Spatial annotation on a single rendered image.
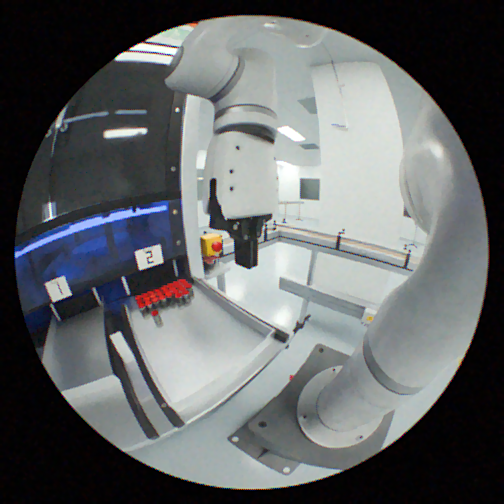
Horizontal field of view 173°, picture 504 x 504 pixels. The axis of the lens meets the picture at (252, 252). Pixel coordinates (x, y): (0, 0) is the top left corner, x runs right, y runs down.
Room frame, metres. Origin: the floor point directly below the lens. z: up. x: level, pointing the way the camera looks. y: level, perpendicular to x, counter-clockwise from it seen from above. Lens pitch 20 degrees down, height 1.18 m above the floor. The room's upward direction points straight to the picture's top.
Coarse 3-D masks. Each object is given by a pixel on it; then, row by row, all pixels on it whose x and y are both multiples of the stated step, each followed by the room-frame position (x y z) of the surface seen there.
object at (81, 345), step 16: (64, 320) 0.12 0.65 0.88; (80, 320) 0.16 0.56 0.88; (96, 320) 0.20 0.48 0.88; (48, 336) 0.02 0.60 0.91; (64, 336) 0.07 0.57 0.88; (80, 336) 0.11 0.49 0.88; (96, 336) 0.14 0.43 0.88; (48, 352) -0.02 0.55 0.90; (64, 352) 0.03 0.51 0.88; (80, 352) 0.06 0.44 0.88; (96, 352) 0.10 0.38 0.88; (48, 368) -0.06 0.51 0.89; (64, 368) -0.01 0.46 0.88; (80, 368) 0.02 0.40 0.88; (96, 368) 0.05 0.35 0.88; (112, 368) 0.07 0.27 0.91; (64, 384) -0.05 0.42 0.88; (80, 384) -0.01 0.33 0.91; (96, 384) 0.02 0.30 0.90; (112, 384) 0.04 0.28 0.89
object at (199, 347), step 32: (192, 288) 0.44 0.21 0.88; (192, 320) 0.29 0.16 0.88; (224, 320) 0.30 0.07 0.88; (256, 320) 0.27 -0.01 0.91; (160, 352) 0.17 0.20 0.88; (192, 352) 0.19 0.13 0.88; (224, 352) 0.20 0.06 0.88; (256, 352) 0.19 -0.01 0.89; (160, 384) 0.09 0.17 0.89; (192, 384) 0.11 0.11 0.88
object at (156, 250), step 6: (156, 246) 0.41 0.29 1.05; (138, 252) 0.36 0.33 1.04; (144, 252) 0.38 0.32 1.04; (156, 252) 0.41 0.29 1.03; (138, 258) 0.36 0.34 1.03; (144, 258) 0.37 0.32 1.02; (150, 258) 0.39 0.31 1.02; (156, 258) 0.40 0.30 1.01; (162, 258) 0.42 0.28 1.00; (138, 264) 0.36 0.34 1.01; (144, 264) 0.37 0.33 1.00; (150, 264) 0.39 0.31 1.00; (156, 264) 0.40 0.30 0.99
